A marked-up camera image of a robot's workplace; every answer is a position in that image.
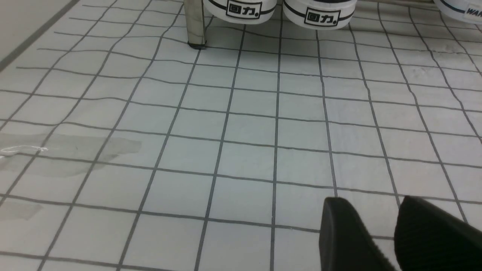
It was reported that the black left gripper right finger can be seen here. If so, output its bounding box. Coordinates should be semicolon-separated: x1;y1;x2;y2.
394;196;482;271

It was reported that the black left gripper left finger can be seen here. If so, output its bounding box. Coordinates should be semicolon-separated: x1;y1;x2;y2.
319;197;396;271

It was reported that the black canvas sneaker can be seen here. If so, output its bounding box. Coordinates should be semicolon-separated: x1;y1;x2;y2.
282;0;357;30
203;0;278;25

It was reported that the steel shoe rack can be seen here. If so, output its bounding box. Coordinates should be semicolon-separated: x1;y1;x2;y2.
183;0;445;49

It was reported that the left navy slip-on shoe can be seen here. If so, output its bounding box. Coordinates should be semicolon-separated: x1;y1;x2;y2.
434;0;482;25

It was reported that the white grid tablecloth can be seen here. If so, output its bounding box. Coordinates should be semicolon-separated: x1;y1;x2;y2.
0;0;482;271

